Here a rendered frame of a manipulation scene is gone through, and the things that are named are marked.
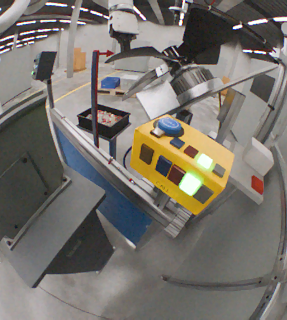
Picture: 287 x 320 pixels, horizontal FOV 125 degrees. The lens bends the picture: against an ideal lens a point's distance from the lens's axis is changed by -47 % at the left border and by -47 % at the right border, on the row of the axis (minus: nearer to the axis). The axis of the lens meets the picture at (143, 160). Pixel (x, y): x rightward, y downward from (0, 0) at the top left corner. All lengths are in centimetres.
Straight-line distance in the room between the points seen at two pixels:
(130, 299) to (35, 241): 102
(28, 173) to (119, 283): 108
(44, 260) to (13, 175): 16
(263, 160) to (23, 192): 85
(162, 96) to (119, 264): 116
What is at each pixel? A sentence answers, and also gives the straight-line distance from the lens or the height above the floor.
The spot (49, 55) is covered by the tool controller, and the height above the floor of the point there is 121.
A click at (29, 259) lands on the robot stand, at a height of 93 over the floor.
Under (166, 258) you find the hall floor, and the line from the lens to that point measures 125.
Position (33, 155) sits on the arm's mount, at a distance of 24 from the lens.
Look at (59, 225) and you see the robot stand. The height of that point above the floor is 93.
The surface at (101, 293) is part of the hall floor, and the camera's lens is 123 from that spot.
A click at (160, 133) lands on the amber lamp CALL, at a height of 108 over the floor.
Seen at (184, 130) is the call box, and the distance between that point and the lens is 25.
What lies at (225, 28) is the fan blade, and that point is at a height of 140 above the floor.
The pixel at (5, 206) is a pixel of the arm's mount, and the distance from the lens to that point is 26.
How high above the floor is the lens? 119
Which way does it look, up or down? 45 degrees down
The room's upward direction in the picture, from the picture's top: 12 degrees clockwise
